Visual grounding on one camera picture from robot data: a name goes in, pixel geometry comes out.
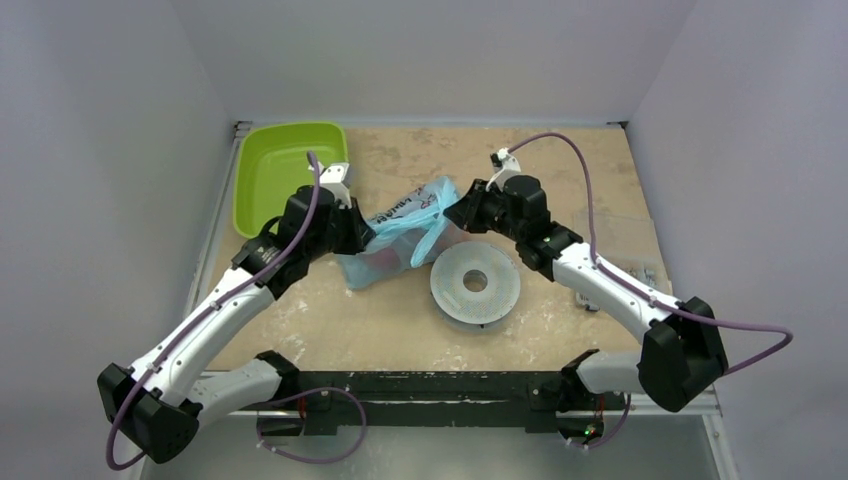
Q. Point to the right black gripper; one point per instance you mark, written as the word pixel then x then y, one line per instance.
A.
pixel 473 206

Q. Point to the aluminium frame rail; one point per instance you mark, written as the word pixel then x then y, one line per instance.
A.
pixel 260 382

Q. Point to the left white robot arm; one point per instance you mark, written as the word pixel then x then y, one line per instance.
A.
pixel 157 405

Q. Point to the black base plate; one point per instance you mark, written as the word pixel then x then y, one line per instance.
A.
pixel 324 414

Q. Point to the blue plastic bag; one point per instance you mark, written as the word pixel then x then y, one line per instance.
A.
pixel 409 235

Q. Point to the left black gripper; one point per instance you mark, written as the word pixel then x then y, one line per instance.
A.
pixel 360 232

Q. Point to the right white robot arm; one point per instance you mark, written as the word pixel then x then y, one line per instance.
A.
pixel 681 353

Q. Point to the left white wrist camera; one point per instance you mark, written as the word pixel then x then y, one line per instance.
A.
pixel 337 178

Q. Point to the green plastic tub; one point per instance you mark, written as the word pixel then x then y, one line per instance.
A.
pixel 272 164

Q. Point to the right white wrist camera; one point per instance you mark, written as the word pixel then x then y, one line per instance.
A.
pixel 505 166

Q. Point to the white perforated filament spool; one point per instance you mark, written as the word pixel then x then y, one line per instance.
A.
pixel 475 285

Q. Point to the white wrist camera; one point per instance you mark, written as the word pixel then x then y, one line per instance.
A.
pixel 505 166
pixel 337 178

